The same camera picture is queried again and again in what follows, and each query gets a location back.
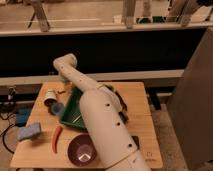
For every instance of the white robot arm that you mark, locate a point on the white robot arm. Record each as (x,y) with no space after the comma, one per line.
(112,140)

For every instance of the blue plastic cup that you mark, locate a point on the blue plastic cup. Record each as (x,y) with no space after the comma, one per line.
(56,108)

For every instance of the white plastic cup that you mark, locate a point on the white plastic cup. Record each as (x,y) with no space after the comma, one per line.
(50,97)

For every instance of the green plastic tray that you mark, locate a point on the green plastic tray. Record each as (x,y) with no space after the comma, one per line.
(71,111)

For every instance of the black remote control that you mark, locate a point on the black remote control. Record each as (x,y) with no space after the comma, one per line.
(136,140)

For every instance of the orange carrot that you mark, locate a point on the orange carrot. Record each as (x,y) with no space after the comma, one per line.
(55,137)

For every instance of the blue box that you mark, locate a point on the blue box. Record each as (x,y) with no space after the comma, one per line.
(22,116)

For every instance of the black handled brush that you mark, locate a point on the black handled brush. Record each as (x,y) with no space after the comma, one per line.
(123,112)

